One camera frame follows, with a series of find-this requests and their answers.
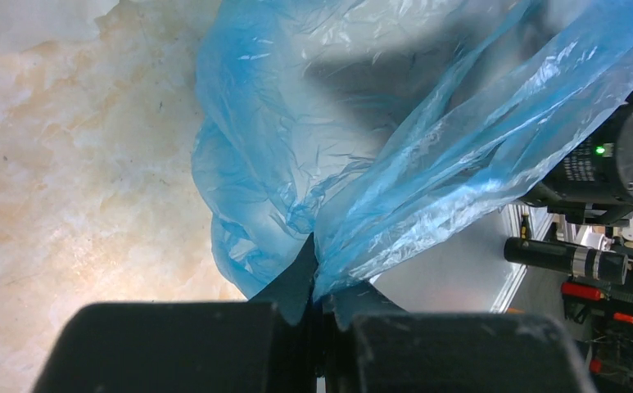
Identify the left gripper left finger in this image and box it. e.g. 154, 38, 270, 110
34, 238, 316, 392

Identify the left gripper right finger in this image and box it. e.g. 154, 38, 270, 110
321, 282, 595, 392

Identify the blue plastic trash bag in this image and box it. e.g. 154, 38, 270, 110
192, 1, 633, 297

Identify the clear yellow-trimmed trash bag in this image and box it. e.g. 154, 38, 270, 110
0, 0, 118, 55

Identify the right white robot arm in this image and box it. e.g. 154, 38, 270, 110
520, 91, 633, 226

